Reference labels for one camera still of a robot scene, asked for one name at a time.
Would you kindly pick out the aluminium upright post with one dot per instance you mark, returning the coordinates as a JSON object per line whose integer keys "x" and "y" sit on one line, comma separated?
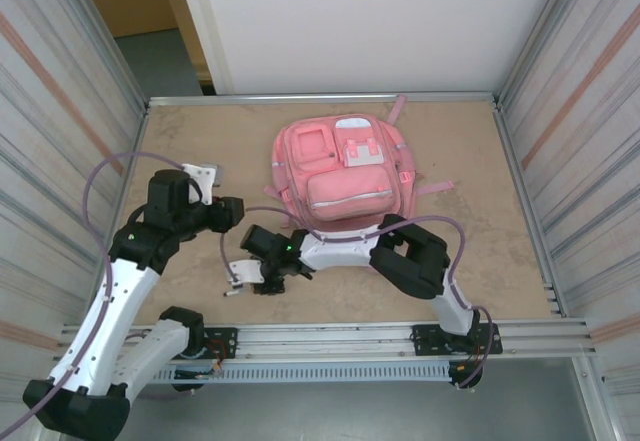
{"x": 537, "y": 31}
{"x": 112, "y": 41}

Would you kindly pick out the grey metal sheet panel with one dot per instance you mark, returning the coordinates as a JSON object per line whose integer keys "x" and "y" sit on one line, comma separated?
{"x": 325, "y": 416}

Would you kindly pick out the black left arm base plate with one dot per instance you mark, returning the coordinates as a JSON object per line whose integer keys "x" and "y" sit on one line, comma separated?
{"x": 222, "y": 343}

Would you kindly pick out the aluminium table side rail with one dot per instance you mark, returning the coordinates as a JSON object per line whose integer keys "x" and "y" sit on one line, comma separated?
{"x": 513, "y": 161}
{"x": 140, "y": 136}

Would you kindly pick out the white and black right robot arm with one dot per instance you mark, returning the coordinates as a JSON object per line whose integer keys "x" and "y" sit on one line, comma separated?
{"x": 340, "y": 251}

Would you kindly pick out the pink backpack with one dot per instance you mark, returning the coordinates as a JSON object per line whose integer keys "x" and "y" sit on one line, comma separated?
{"x": 345, "y": 186}

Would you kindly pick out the wide aluminium rail under arm bases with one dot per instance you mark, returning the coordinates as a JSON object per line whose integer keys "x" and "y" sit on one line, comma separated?
{"x": 325, "y": 341}

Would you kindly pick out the black marker pen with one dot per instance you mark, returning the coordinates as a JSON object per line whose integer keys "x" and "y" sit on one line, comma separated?
{"x": 230, "y": 293}

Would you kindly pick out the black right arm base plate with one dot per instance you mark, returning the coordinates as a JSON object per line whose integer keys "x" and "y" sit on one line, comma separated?
{"x": 425, "y": 338}

